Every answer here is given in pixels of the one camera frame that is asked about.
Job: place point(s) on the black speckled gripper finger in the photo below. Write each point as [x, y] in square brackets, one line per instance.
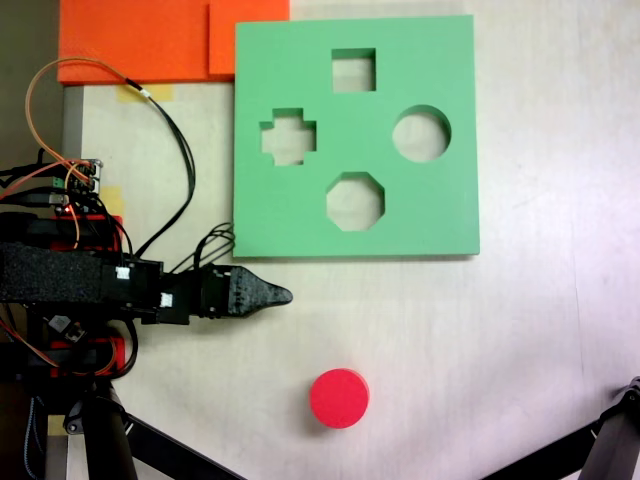
[255, 295]

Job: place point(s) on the red cylinder block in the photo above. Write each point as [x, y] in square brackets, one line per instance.
[339, 398]

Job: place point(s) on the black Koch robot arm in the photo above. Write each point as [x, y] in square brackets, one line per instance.
[50, 275]

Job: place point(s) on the flat orange block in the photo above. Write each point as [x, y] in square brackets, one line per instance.
[135, 40]

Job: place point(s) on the green shape sorting board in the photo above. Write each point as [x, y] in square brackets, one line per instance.
[310, 235]

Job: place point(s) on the yellow masking tape piece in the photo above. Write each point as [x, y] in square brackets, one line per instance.
[145, 93]
[112, 200]

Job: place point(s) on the black tripod leg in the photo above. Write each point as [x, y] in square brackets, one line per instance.
[165, 445]
[600, 440]

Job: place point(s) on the small circuit board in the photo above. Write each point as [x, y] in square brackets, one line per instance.
[80, 175]

